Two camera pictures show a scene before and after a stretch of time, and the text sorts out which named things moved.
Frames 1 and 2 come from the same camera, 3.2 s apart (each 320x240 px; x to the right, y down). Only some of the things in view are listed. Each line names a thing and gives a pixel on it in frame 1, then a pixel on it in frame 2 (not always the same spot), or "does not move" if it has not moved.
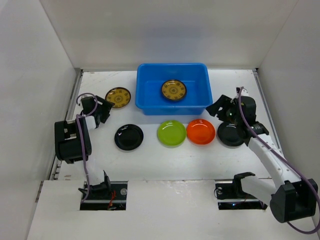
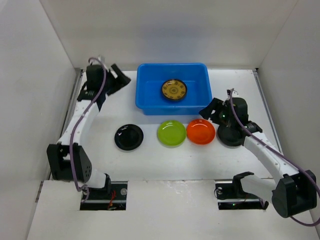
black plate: [128, 137] does not move
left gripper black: [107, 106] -> [121, 81]
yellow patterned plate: [120, 96] -> [174, 89]
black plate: [230, 134] does not move
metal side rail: [55, 170] does not move
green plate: [171, 133] does not move
